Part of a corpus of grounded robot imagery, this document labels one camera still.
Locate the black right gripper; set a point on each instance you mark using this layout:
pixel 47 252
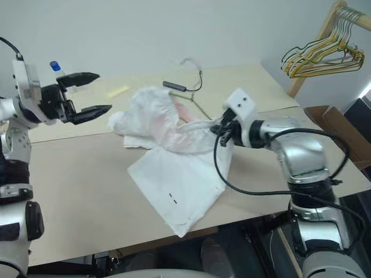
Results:
pixel 230 131

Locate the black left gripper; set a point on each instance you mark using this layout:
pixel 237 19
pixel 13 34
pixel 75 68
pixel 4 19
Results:
pixel 52 101

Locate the white shorts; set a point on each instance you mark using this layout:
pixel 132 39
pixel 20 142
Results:
pixel 179 179

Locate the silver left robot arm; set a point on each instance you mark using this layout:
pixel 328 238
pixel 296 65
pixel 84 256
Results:
pixel 14 139

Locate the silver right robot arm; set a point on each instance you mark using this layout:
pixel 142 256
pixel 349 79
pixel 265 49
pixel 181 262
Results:
pixel 301 156

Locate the wooden hanger rack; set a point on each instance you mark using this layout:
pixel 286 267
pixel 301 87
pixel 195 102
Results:
pixel 300 84

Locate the pale yellow block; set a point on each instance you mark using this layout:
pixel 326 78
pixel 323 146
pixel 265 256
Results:
pixel 117 91

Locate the white bottle with blue cap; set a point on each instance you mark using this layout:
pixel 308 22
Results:
pixel 55 66

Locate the beige table cover sheet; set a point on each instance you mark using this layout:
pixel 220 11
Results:
pixel 87 188
pixel 255 87

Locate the brown cardboard box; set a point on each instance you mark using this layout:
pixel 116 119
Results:
pixel 333 118

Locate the dark rounded shape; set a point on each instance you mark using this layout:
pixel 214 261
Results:
pixel 215 252

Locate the black case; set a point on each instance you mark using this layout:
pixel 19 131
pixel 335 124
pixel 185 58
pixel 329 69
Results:
pixel 359 121

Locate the bunch of yellow hangers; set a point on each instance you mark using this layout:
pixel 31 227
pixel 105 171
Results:
pixel 333 39

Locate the wooden slat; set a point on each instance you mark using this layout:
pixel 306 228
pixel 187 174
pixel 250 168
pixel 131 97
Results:
pixel 290 255

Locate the grey rounded robot torso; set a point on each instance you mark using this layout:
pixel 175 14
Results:
pixel 162 273

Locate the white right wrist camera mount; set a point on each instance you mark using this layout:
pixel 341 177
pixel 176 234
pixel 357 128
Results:
pixel 240 105

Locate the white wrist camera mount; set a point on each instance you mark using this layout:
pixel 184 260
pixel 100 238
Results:
pixel 26 78
pixel 240 105

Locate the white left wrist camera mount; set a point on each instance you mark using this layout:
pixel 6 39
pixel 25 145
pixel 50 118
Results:
pixel 26 78

